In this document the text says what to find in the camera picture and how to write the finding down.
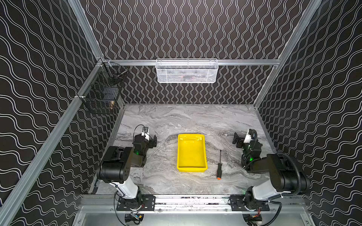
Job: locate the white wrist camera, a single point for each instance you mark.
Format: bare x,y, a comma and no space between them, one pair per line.
146,131
248,136

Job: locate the aluminium front rail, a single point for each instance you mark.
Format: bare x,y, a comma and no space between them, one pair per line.
179,204

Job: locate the black orange-tipped screwdriver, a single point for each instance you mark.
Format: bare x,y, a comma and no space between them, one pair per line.
219,169

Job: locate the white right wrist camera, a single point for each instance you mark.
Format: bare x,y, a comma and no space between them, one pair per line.
248,136

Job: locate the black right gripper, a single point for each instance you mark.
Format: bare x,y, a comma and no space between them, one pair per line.
242,139

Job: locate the yellow plastic bin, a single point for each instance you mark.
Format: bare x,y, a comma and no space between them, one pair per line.
191,153

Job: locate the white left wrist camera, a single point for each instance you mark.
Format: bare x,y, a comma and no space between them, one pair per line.
146,131

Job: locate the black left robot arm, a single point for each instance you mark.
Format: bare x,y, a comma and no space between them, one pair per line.
115,167

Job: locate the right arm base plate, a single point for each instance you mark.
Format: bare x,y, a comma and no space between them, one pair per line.
241,203

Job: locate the clear mesh wall basket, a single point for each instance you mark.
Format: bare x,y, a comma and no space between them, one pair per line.
186,70

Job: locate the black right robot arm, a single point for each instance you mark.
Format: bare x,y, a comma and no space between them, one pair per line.
286,177

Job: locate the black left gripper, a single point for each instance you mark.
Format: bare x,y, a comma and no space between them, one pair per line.
151,141

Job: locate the black wire wall basket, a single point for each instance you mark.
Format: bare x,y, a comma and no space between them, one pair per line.
102,96

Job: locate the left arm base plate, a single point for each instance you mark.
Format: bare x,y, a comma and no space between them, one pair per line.
143,203

